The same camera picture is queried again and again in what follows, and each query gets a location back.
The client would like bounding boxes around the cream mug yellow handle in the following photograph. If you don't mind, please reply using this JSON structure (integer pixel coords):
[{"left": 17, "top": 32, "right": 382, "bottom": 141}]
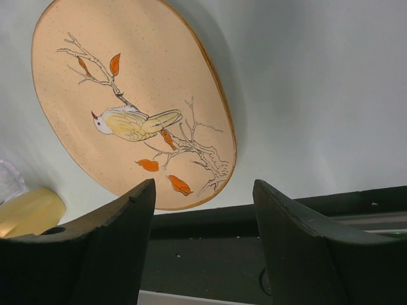
[{"left": 1, "top": 187, "right": 66, "bottom": 238}]

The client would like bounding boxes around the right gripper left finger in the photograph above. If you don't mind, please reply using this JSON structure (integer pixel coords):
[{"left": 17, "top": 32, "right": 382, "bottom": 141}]
[{"left": 1, "top": 179, "right": 156, "bottom": 304}]

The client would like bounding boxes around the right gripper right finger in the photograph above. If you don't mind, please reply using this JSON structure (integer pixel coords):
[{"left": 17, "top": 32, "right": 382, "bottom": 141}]
[{"left": 252, "top": 179, "right": 406, "bottom": 304}]

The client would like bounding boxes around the clear plastic cup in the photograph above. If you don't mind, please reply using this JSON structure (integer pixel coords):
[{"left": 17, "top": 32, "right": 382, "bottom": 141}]
[{"left": 0, "top": 160, "right": 26, "bottom": 204}]

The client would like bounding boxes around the beige oval bird plate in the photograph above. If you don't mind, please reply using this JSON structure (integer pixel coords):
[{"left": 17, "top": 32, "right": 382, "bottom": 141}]
[{"left": 31, "top": 1, "right": 237, "bottom": 211}]

